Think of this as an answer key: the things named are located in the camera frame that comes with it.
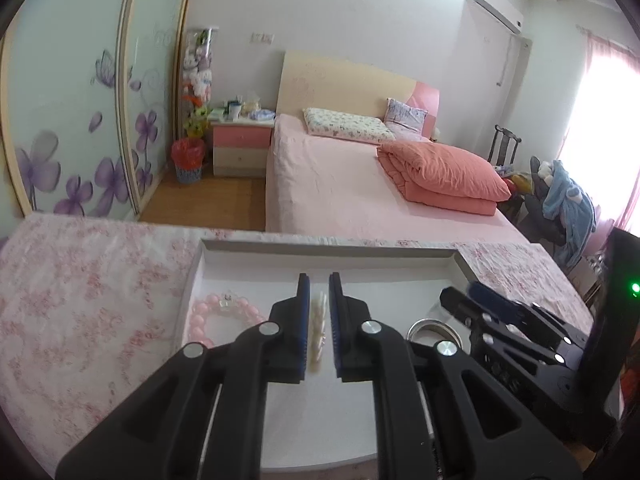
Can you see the white air conditioner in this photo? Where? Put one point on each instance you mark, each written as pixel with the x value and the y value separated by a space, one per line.
pixel 495 7

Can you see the dark wooden chair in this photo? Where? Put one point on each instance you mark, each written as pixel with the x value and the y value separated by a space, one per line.
pixel 505 145

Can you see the red trash basket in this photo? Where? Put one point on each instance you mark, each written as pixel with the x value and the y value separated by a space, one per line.
pixel 188 160

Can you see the cream and pink headboard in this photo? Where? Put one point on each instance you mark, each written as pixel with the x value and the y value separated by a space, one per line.
pixel 340 80

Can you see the sliding wardrobe with purple flowers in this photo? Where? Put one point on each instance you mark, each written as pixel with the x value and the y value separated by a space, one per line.
pixel 75 110

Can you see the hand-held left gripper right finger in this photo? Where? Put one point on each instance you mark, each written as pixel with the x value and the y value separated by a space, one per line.
pixel 336 320

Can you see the pink and cream nightstand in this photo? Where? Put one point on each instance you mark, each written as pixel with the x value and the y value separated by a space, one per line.
pixel 240 147

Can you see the yellow green plush toy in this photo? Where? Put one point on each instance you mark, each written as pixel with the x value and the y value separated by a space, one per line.
pixel 196 122

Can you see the grey cardboard tray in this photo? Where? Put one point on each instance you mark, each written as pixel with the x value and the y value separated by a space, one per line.
pixel 380 285

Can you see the cup on nightstand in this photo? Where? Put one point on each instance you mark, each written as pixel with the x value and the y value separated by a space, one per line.
pixel 234 110

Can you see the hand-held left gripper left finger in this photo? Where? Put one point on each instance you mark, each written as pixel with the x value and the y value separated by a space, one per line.
pixel 302 320

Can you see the blue fleece garment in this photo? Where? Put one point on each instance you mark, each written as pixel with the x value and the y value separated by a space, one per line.
pixel 570 200

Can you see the pink curtain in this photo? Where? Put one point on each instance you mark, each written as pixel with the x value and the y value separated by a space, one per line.
pixel 600 60

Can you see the wide silver cuff bangle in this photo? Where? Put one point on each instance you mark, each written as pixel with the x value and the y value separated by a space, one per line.
pixel 441 329

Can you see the wall switch plate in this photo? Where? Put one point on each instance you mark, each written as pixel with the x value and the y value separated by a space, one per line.
pixel 262 38

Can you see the tissue pack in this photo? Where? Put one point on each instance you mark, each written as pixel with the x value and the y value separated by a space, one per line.
pixel 261 115

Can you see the small purple pillow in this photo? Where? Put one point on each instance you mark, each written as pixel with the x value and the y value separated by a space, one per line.
pixel 406 117

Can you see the cardboard box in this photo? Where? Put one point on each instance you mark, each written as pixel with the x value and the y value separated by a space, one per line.
pixel 585 277

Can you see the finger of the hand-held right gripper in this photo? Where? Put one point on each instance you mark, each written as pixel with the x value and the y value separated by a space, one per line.
pixel 487 296
pixel 465 307

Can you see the colourful toys pile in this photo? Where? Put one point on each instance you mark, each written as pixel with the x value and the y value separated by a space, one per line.
pixel 515 182

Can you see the bed with pink sheet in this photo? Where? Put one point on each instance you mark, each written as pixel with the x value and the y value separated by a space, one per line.
pixel 325 185

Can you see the floral print pillow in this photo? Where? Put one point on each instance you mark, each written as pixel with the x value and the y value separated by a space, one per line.
pixel 345 124

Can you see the clear tube of plush toys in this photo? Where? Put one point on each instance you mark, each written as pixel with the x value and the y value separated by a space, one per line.
pixel 199 70

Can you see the folded pink duvet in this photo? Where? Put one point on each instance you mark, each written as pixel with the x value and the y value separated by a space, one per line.
pixel 440 175

